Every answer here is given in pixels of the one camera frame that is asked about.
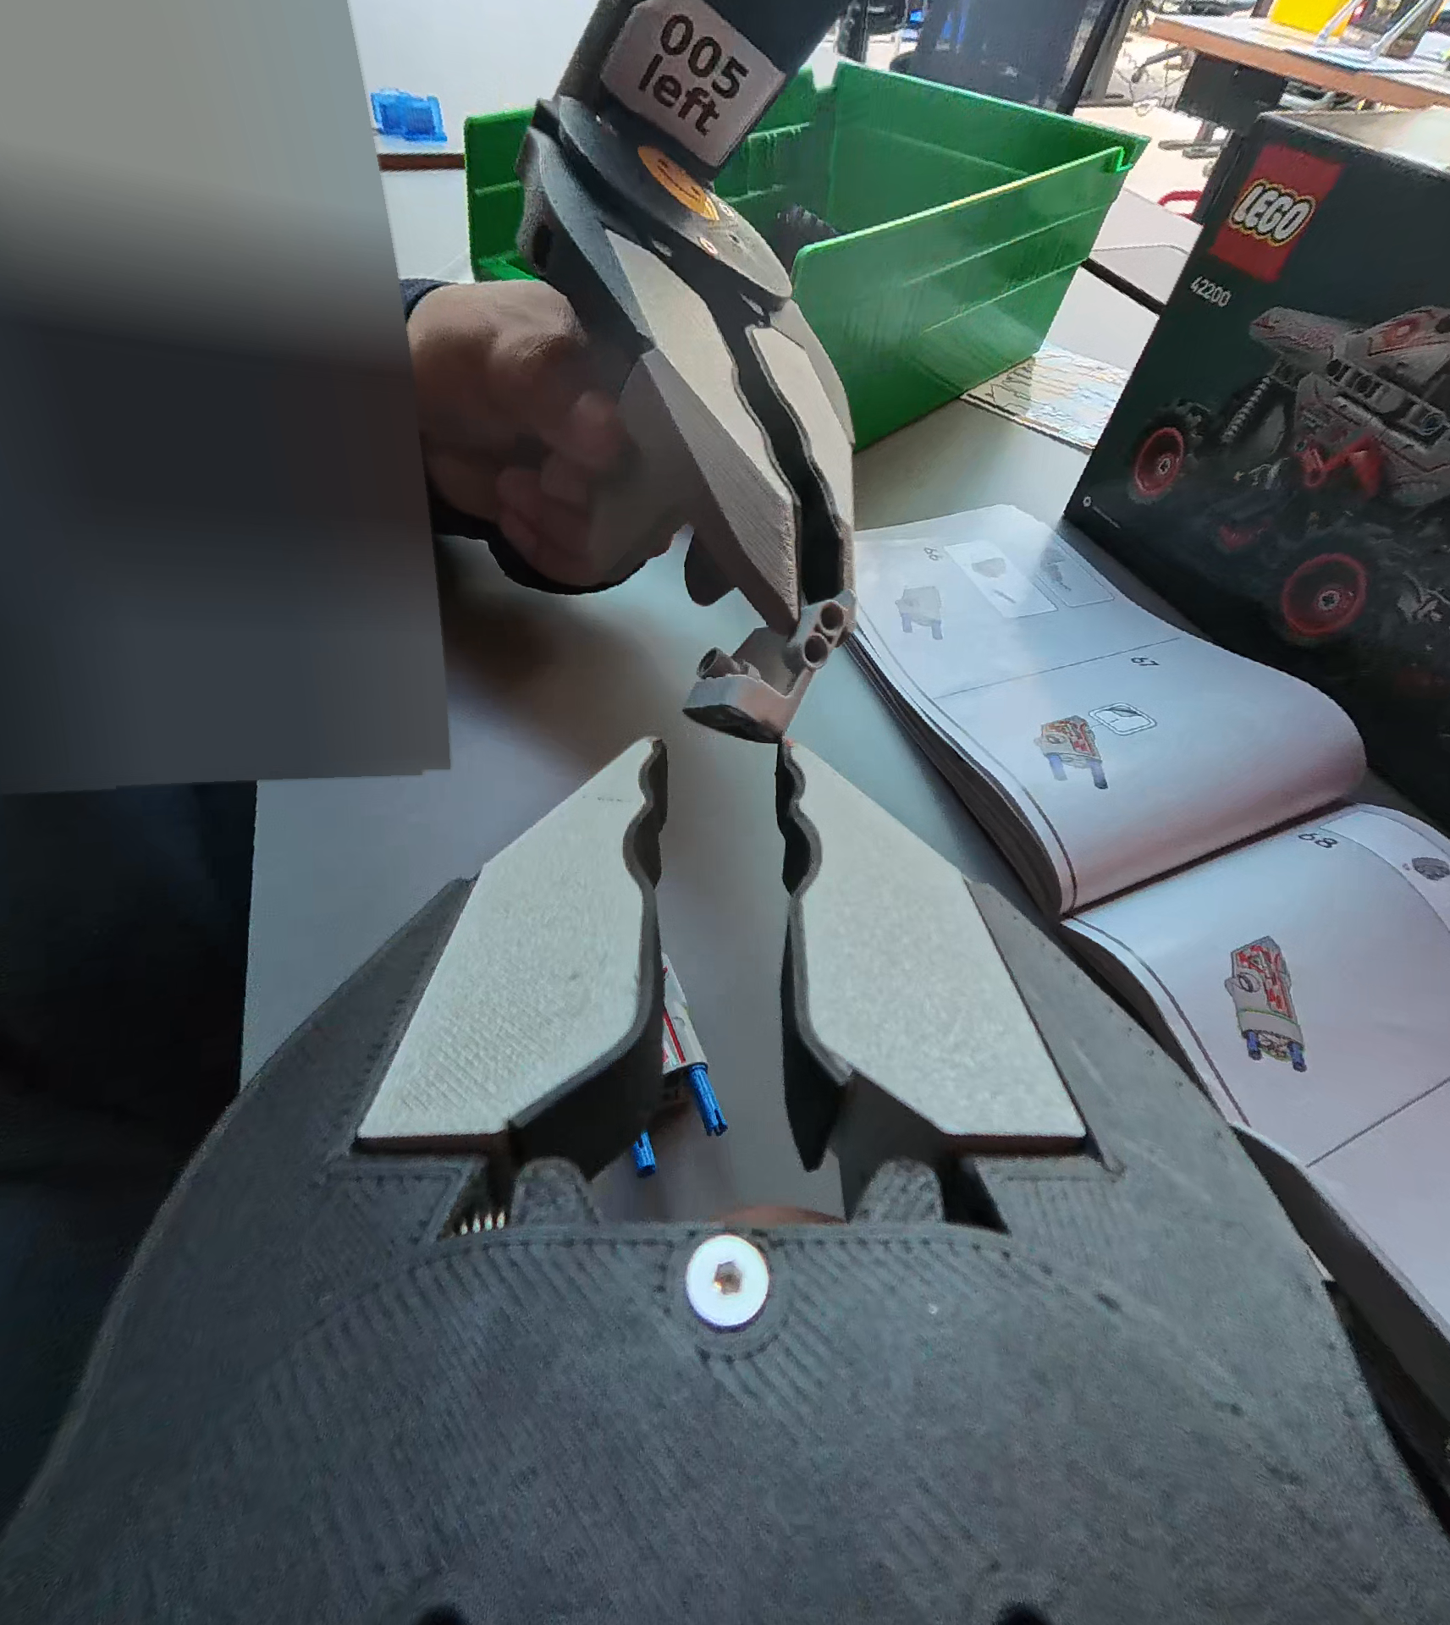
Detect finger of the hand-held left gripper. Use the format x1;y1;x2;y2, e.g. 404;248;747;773
743;318;860;617
603;236;805;639

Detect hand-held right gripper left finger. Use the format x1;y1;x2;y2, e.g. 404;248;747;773
356;736;677;1178

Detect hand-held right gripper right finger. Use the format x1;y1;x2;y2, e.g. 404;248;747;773
774;742;1087;1172

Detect grey lego piece with pin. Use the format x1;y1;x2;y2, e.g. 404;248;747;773
683;590;860;744

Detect small lego assembly blue pins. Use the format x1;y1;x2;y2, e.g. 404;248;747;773
632;952;731;1178

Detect dark lego set box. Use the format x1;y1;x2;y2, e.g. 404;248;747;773
1060;107;1450;905

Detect person's left hand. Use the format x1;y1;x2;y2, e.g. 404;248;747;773
404;281;630;588

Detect green plastic bin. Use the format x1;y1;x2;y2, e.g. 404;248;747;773
463;61;1150;454

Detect sticker sheet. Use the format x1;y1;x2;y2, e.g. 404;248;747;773
963;343;1134;454

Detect open instruction booklet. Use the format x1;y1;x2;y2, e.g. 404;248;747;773
844;506;1450;1423

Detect black office chair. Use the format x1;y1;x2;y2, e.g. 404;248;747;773
903;0;1134;105

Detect person's dark clothing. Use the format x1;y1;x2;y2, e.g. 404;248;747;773
0;775;258;1625

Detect wooden table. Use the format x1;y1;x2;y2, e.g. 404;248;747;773
1150;10;1450;119

